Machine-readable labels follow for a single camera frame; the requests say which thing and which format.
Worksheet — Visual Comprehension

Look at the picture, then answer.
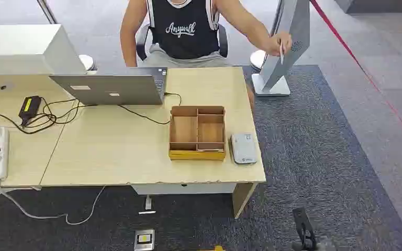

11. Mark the white power strip cable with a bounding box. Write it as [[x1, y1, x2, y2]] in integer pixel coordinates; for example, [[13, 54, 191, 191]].
[[0, 179, 107, 226]]

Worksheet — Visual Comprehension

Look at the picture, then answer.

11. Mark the dark blue carpet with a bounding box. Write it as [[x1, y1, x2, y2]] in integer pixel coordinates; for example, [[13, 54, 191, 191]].
[[0, 64, 402, 251]]

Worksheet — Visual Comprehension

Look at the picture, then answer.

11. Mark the round white base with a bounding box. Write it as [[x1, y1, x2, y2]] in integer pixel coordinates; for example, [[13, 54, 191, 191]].
[[249, 50, 268, 71], [78, 54, 98, 72]]

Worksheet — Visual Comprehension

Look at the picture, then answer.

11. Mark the wooden desk leg panel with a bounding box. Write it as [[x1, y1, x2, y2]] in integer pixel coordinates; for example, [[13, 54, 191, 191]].
[[231, 182, 259, 220]]

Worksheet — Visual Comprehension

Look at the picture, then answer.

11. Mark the white desk drawer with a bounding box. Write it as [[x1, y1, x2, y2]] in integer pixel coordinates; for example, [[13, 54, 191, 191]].
[[130, 182, 239, 196]]

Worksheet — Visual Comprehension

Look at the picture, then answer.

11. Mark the metal floor socket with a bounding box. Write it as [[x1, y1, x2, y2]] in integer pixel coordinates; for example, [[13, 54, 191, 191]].
[[133, 229, 155, 251]]

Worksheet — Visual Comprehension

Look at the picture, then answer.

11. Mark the person's left hand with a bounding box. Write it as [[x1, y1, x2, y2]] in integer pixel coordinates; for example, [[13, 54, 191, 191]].
[[266, 31, 293, 57]]

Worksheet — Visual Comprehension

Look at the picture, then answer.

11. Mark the grey card reader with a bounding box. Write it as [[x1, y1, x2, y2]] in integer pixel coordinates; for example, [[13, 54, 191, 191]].
[[230, 132, 259, 165]]

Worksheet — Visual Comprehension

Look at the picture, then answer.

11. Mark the person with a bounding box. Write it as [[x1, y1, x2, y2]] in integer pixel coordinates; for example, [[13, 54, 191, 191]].
[[140, 0, 232, 69]]

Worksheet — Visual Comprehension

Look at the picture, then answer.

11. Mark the silver standing display panel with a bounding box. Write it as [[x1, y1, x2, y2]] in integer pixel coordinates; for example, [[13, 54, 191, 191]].
[[251, 0, 311, 97]]

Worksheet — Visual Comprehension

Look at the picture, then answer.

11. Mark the small white floor bracket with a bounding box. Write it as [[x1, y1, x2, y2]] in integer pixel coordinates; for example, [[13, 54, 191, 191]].
[[138, 195, 157, 216]]

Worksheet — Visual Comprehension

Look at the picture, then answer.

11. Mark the wooden compartment box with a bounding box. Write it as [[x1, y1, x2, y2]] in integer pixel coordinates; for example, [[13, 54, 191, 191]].
[[168, 105, 227, 162]]

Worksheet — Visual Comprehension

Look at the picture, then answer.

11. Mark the black laptop charger cable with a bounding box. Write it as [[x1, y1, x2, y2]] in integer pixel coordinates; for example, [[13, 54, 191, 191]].
[[12, 92, 183, 135]]

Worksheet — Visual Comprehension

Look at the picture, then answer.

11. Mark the grey slanted pole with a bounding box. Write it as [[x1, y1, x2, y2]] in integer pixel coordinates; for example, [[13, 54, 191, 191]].
[[36, 0, 59, 25]]

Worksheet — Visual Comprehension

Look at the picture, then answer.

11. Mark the black power adapter yellow label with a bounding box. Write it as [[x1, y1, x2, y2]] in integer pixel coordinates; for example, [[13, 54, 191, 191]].
[[18, 95, 42, 128]]

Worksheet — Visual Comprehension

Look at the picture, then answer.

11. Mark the grey laptop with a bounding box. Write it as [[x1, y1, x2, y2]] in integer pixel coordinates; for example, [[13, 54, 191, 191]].
[[49, 67, 169, 106]]

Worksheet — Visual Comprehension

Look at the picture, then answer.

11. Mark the white box-shaped cabinet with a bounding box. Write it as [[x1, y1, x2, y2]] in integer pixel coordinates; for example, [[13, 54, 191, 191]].
[[0, 24, 87, 76]]

